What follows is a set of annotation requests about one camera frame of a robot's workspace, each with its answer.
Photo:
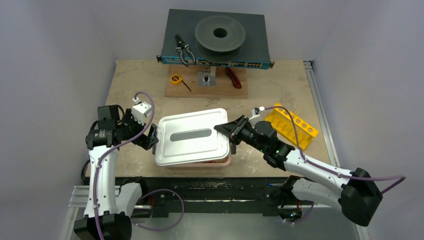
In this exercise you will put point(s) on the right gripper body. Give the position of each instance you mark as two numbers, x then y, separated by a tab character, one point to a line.
238	129

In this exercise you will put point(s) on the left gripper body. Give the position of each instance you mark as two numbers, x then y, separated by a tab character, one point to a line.
143	140

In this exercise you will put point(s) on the pink plastic bin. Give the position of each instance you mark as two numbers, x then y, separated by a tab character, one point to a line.
198	163

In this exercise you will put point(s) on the white plastic lid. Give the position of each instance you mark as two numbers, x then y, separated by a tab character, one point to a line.
193	120

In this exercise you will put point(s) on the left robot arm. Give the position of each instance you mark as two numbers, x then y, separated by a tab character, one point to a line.
108	210

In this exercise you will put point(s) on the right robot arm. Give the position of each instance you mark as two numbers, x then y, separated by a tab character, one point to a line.
353	192

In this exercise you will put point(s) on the wooden board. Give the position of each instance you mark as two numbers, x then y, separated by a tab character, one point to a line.
191	89

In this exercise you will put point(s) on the red utility knife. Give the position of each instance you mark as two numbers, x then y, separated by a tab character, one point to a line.
233	77

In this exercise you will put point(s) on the yellow tape measure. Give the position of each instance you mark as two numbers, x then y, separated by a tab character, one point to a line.
176	79

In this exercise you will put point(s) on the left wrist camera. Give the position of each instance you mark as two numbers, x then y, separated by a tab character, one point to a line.
141	110

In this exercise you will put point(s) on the grey metal bracket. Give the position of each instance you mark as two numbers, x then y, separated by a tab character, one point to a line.
207	77

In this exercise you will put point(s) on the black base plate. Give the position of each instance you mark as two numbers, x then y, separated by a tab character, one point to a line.
268	196

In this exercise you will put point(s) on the grey network switch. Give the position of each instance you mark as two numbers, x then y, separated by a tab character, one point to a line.
255	53

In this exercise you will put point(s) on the aluminium rail frame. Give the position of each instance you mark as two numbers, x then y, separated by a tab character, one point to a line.
289	82

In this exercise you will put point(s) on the grey cable spool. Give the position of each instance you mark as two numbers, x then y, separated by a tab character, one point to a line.
219	39

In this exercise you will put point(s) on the black wire stripper pliers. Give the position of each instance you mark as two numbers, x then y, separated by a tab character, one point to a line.
182	48

